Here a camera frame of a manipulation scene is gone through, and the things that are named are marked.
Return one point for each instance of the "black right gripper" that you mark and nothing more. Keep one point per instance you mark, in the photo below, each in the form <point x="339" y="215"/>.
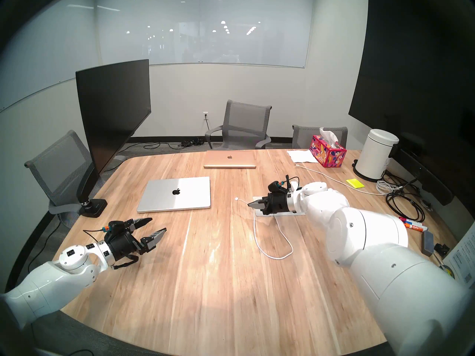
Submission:
<point x="278" y="203"/>

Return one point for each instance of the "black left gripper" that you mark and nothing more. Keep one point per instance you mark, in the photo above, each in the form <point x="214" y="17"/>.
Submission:
<point x="124" y="244"/>

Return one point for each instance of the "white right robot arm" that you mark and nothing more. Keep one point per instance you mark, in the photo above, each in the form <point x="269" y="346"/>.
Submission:
<point x="371" y="233"/>

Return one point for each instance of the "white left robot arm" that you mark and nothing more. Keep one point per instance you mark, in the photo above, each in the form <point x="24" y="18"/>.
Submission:
<point x="48" y="281"/>

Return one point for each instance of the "silver MacBook laptop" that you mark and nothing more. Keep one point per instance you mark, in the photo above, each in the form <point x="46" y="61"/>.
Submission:
<point x="167" y="201"/>

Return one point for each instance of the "gold MacBook laptop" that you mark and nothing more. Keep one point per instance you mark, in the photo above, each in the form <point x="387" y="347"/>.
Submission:
<point x="222" y="160"/>

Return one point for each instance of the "black curved desk monitor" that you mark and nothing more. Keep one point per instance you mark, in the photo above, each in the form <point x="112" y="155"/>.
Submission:
<point x="111" y="110"/>

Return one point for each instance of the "white paper napkin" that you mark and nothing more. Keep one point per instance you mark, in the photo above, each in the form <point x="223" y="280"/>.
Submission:
<point x="302" y="157"/>

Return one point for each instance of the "colourful floral tissue box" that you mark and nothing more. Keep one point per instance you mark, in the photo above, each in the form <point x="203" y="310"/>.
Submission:
<point x="326" y="154"/>

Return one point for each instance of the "grey mesh office chair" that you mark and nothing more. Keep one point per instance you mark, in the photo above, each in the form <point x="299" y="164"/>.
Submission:
<point x="308" y="136"/>

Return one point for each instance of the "grey mesh chair with armrests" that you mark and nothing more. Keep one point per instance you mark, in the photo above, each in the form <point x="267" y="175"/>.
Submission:
<point x="245" y="118"/>

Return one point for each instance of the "small yellow sticky note pad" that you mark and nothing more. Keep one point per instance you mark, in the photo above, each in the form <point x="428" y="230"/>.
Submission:
<point x="355" y="183"/>

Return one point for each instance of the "grey mesh armless chair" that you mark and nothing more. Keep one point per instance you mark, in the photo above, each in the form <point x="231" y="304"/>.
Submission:
<point x="59" y="166"/>

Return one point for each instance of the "white cylindrical bin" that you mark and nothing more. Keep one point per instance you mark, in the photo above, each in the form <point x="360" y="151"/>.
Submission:
<point x="373" y="155"/>

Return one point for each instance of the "whiteboard marker orange label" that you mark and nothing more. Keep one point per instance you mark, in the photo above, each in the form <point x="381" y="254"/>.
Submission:
<point x="417" y="227"/>

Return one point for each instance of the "grey whiteboard eraser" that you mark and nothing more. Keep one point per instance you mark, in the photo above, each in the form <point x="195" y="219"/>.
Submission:
<point x="427" y="244"/>

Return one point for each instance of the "small black clip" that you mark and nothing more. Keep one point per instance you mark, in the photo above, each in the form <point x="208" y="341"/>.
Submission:
<point x="441" y="249"/>

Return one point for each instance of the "green scissors in cup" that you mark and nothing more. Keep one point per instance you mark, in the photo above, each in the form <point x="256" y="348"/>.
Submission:
<point x="447" y="272"/>

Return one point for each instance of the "white printed paper sheet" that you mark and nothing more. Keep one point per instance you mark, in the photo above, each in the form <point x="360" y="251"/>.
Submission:
<point x="464" y="259"/>

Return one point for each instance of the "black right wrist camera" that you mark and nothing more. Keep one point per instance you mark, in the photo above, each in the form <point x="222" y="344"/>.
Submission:
<point x="276" y="187"/>

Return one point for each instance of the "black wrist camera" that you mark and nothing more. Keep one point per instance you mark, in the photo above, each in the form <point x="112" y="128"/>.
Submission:
<point x="115" y="224"/>
<point x="276" y="187"/>

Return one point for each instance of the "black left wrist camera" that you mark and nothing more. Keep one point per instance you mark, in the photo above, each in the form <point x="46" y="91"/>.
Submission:
<point x="115" y="224"/>

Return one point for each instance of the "wide glass wall whiteboard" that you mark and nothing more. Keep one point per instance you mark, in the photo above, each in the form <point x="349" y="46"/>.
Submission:
<point x="204" y="25"/>

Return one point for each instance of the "large black wall television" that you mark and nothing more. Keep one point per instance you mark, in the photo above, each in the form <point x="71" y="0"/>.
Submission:
<point x="415" y="81"/>

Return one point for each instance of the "frosted glass wall panel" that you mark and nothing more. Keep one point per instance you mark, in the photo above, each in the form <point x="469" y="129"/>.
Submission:
<point x="48" y="51"/>

